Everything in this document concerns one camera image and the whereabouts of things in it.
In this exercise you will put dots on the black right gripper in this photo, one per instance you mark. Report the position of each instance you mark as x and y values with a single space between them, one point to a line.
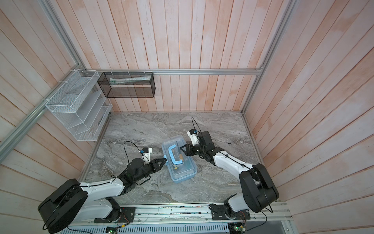
189 148

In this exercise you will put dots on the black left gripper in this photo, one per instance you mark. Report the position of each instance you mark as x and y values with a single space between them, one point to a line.
158 166

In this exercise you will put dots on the blue plastic tool box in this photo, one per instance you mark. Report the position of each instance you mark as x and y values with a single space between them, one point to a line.
178 171

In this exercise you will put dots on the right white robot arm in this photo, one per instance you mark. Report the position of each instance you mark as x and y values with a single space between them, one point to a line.
258 188

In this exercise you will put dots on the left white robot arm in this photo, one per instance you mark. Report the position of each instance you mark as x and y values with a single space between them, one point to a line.
77 201

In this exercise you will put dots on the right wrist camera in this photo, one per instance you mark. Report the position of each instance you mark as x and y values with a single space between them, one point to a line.
193 135

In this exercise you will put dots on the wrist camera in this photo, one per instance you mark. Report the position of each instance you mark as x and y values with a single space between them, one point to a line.
146 154
193 135

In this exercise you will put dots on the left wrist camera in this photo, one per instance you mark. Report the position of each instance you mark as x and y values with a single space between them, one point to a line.
146 154

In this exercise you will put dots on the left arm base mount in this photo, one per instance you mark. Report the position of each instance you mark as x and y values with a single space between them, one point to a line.
121 215

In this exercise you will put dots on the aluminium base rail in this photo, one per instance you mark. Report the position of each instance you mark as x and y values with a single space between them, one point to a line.
190 218

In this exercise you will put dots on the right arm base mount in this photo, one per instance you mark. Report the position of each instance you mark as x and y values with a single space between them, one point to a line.
223 212

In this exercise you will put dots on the black wire mesh basket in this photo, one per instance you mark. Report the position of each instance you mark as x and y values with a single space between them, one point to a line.
127 84

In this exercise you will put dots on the white wire mesh shelf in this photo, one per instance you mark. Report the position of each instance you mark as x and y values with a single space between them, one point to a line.
80 109

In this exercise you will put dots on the aluminium frame rail back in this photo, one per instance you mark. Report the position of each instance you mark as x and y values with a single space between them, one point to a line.
235 71

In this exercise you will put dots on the aluminium frame rail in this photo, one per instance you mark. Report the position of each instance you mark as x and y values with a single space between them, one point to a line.
273 29
235 71
21 130

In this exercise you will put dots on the aluminium frame rail left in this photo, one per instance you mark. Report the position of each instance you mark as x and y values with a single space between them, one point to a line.
21 130

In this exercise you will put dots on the aluminium frame rail right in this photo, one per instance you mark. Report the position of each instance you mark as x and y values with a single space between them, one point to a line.
273 29

